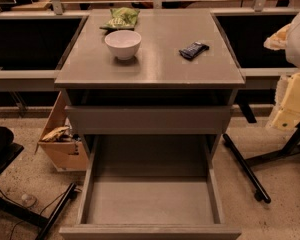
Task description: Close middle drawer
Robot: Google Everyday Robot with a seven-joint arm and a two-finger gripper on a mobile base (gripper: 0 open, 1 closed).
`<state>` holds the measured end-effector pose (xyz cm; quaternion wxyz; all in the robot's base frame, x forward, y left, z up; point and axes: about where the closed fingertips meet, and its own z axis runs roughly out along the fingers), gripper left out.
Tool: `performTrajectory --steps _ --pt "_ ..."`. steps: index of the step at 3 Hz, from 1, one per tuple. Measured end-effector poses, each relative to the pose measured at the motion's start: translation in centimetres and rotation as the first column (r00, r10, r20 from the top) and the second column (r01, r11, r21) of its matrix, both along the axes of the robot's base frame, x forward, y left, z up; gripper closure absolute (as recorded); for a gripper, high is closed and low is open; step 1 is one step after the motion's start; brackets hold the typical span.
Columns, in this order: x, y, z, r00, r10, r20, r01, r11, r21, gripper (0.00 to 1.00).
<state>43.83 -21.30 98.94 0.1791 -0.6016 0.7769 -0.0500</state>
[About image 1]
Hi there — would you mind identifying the black stand right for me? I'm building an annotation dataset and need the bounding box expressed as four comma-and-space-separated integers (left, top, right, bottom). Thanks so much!
222, 122, 300, 204

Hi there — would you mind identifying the white bowl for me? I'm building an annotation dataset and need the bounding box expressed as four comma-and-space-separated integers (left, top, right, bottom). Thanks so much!
105, 30, 142, 60

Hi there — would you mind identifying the black floor cable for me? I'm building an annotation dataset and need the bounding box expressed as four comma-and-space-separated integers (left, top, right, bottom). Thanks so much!
0, 180, 81, 240

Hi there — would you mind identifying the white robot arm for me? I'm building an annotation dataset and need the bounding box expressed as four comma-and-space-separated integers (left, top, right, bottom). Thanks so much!
263, 12, 300, 130

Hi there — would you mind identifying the grey drawer cabinet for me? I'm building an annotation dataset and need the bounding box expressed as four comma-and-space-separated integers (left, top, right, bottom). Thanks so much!
55, 9, 245, 161

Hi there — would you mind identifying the black stand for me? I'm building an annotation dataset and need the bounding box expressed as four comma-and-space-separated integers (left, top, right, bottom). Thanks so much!
222, 122, 300, 204
0, 126, 78, 240

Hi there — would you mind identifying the grey drawer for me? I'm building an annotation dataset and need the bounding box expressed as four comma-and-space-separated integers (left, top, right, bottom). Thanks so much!
65, 106, 231, 135
60, 135, 241, 240

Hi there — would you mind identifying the grey top drawer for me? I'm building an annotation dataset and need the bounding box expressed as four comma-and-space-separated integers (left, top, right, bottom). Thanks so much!
65, 106, 231, 135

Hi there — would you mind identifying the green chip bag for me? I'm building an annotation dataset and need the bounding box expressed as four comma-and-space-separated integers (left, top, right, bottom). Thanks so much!
101, 7, 140, 30

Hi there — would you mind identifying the black stand left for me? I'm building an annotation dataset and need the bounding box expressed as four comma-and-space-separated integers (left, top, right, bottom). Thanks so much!
0, 126, 78, 240

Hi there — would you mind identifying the dark blue snack bar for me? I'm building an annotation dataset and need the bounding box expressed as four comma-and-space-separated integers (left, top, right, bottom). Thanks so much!
179, 41, 209, 60

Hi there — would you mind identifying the cardboard box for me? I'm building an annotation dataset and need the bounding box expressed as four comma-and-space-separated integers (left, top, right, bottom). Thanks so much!
38, 94, 88, 171

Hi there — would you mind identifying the crumpled snack bag in box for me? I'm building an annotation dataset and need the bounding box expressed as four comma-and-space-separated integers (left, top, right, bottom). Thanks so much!
42, 126, 69, 142

